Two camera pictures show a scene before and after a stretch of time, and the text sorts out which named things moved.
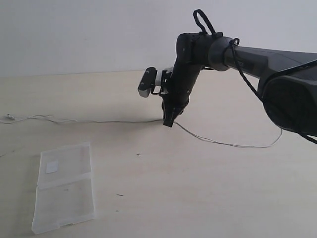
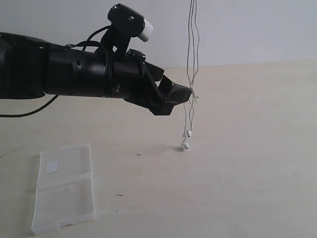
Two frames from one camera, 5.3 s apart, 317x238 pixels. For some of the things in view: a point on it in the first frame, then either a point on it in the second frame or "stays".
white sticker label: (52, 167) stays
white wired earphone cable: (250, 145) → (192, 58)
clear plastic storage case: (64, 195) stays
